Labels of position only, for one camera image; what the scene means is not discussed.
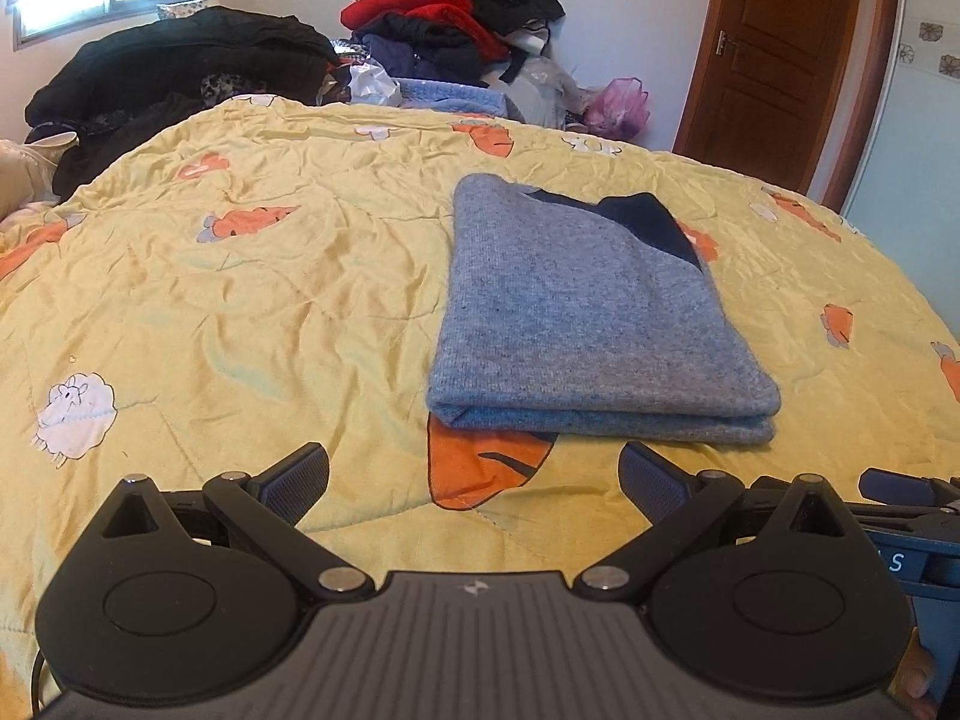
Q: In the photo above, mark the dark clothes pile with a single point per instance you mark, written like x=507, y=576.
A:
x=460, y=38

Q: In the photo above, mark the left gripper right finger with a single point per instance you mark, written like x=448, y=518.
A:
x=768, y=591

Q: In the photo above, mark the black jacket pile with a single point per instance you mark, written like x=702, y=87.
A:
x=121, y=90

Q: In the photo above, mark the light blue knit sweater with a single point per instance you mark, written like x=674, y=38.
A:
x=451, y=97

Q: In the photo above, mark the red garment on pile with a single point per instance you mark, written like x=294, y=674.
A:
x=455, y=13

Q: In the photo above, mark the pink plastic bag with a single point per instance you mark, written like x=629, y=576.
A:
x=620, y=111

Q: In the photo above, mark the right hand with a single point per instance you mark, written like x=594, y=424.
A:
x=911, y=687

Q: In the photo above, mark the white plastic bag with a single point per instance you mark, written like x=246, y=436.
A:
x=371, y=84

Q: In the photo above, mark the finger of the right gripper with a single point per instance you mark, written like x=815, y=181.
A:
x=888, y=497

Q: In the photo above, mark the yellow cartoon print quilt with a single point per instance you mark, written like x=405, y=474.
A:
x=267, y=274

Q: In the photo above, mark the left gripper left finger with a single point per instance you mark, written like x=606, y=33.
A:
x=172, y=597

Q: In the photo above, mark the brown wooden door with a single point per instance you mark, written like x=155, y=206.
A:
x=786, y=90

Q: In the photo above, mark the grey navy knit sweater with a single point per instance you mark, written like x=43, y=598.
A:
x=596, y=319

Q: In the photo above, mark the frosted glass wardrobe door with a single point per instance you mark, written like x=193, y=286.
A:
x=906, y=196

